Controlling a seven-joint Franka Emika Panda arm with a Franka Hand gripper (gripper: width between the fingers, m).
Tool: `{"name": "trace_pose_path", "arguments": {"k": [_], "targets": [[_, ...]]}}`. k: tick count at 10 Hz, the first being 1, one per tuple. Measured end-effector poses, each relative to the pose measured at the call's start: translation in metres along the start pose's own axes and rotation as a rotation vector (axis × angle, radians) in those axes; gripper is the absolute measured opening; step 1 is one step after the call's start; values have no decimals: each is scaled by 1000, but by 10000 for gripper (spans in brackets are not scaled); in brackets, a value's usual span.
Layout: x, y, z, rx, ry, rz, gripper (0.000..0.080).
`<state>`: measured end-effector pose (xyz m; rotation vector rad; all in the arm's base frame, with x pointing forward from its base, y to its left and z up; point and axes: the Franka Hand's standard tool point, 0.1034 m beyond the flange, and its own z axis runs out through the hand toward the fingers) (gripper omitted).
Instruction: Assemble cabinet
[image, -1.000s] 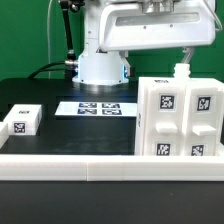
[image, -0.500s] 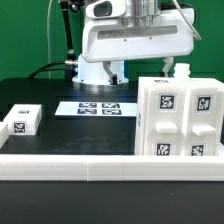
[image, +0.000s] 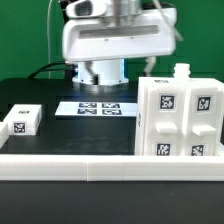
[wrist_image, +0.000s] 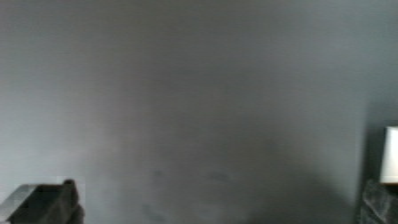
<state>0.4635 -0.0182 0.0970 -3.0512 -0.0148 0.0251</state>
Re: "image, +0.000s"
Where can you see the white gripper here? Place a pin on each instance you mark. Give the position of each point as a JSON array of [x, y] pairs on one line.
[[147, 36]]

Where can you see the white cabinet body box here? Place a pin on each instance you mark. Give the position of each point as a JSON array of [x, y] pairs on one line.
[[181, 77]]

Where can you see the white cabinet door panel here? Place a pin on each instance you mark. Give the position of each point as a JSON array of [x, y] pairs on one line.
[[164, 120], [203, 114]]

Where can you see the white cabinet top block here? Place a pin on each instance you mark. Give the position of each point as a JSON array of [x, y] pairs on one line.
[[24, 119]]

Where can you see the white tag base sheet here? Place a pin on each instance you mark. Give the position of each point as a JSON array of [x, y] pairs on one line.
[[100, 109]]

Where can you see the white U-shaped fence frame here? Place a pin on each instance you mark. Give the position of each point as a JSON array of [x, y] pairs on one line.
[[111, 168]]

